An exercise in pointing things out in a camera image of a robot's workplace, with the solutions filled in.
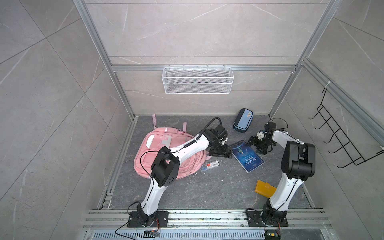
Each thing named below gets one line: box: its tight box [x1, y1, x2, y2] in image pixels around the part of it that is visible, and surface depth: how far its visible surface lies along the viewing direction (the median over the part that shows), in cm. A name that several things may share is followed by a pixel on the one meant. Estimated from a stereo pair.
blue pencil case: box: [233, 108, 254, 133], surface depth 115 cm
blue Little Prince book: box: [229, 140, 265, 174], surface depth 97 cm
